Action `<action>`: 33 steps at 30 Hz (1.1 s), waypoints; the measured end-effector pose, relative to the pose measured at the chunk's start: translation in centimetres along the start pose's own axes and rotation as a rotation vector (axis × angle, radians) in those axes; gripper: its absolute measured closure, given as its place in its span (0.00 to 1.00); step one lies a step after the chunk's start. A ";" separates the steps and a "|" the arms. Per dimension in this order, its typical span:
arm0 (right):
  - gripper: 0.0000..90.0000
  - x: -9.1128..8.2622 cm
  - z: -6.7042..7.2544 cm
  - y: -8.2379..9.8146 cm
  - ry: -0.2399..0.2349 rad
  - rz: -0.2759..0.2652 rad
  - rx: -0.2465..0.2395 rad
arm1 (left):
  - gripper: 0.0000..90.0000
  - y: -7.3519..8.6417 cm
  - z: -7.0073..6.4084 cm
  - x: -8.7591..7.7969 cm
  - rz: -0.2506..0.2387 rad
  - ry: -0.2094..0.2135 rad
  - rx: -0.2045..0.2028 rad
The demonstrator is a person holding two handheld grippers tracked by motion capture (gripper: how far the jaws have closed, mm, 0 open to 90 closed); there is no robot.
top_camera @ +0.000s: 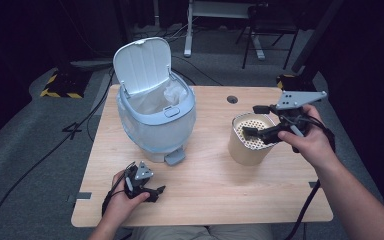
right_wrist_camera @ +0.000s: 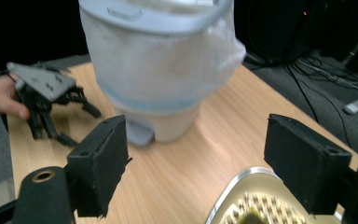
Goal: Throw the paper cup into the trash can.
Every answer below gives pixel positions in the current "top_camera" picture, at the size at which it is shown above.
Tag beige perforated strainer basket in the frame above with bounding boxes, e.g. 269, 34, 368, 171
233, 115, 276, 151

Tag person's beige trousers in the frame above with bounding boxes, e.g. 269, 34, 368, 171
129, 224, 275, 240

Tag black tape floor mark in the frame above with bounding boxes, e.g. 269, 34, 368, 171
61, 121, 83, 141

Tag black yellow striped stand base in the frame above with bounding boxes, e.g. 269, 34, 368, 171
276, 73, 316, 92
39, 67, 93, 100

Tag white metal desk frame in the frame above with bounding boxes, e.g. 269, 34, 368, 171
183, 0, 267, 61

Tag person's right hand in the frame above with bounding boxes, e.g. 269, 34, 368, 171
277, 103, 336, 170

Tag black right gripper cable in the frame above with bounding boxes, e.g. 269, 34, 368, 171
284, 114, 337, 240

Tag black chair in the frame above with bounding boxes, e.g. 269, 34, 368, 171
234, 2, 302, 70

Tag beige plastic bucket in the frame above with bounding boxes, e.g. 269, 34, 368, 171
227, 112, 280, 167

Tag person's left hand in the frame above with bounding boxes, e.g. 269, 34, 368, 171
103, 170, 151, 223

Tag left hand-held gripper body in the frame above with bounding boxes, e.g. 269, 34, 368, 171
123, 160, 155, 200

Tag pale blue pedal trash can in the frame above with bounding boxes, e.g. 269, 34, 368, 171
112, 36, 197, 167

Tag long black floor cable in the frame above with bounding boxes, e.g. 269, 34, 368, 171
0, 68, 116, 240

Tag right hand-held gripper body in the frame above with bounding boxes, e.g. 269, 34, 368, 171
270, 90, 328, 138

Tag translucent white trash bag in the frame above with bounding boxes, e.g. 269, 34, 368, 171
126, 78, 190, 116

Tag dark slanted metal pole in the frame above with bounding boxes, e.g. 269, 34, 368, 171
291, 0, 345, 75

